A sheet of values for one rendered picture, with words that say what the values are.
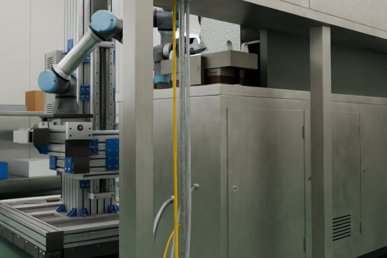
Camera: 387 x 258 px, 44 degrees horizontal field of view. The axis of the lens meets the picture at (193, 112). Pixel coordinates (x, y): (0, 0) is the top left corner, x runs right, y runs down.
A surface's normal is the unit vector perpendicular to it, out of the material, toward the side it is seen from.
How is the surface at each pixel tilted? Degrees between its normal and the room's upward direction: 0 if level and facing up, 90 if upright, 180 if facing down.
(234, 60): 90
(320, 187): 90
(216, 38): 90
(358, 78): 90
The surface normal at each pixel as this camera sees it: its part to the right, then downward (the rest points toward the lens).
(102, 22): -0.16, -0.11
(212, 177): -0.73, -0.02
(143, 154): 0.69, -0.03
